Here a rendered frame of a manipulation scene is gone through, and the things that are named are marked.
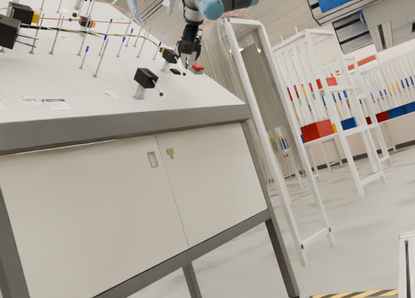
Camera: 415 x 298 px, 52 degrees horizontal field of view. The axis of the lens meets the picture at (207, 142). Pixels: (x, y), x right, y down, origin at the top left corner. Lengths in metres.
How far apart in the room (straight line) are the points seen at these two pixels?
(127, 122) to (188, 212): 0.38
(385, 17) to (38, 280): 0.96
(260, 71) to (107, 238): 1.81
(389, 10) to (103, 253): 0.91
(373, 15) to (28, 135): 0.83
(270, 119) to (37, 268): 1.94
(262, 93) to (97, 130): 1.69
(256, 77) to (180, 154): 1.38
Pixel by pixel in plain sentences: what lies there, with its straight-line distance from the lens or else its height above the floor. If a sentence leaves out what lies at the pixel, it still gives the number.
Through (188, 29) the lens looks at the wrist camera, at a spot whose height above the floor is 1.15.
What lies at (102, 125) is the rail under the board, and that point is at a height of 0.83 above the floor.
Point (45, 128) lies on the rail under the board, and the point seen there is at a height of 0.84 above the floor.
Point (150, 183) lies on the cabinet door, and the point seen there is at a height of 0.64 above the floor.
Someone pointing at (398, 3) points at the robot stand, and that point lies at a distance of 1.00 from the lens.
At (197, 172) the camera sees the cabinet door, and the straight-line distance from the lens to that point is 1.54.
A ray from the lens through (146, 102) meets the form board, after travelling 1.46.
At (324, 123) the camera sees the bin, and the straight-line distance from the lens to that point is 4.80.
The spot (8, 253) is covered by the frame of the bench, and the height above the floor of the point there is 0.57.
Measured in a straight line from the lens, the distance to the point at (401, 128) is 9.96.
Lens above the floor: 0.60
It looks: 5 degrees up
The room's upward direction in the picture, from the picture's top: 17 degrees counter-clockwise
